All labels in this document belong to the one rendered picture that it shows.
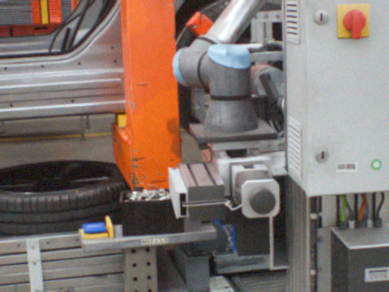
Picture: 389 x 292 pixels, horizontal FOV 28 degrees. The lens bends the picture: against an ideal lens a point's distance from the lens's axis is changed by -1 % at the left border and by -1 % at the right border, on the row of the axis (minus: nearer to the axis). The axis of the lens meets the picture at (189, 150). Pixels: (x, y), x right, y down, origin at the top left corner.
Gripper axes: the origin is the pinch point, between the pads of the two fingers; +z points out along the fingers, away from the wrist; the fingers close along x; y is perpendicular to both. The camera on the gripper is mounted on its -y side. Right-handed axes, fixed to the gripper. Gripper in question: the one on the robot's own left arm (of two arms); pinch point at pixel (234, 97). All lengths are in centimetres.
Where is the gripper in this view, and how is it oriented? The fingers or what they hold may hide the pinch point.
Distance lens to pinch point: 276.0
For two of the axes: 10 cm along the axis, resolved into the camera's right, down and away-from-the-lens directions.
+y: 0.4, 9.8, 2.0
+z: -8.4, -0.8, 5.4
